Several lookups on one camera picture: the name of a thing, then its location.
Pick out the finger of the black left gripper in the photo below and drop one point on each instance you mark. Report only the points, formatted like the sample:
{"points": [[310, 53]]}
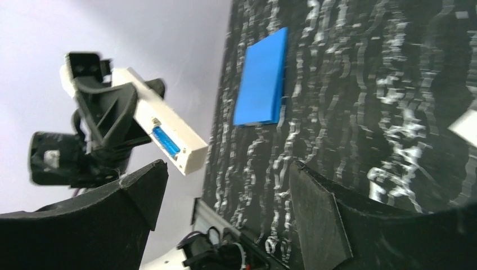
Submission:
{"points": [[158, 86], [108, 112]]}

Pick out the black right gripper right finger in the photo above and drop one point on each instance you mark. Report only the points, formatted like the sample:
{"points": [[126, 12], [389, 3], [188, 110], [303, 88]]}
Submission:
{"points": [[341, 229]]}

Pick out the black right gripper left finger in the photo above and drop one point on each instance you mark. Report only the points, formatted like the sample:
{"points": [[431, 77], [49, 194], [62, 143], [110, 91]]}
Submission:
{"points": [[105, 228]]}

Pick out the blue battery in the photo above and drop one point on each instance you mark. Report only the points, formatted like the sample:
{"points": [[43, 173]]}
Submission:
{"points": [[166, 142]]}

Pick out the white remote control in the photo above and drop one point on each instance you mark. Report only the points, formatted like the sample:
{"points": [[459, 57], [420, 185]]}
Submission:
{"points": [[152, 111]]}

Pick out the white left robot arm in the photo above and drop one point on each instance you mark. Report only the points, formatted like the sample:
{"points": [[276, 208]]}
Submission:
{"points": [[99, 150]]}

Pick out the blue flat box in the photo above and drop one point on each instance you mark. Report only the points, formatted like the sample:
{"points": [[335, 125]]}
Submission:
{"points": [[261, 86]]}

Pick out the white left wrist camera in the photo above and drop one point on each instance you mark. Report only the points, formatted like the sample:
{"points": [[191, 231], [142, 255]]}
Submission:
{"points": [[84, 64]]}

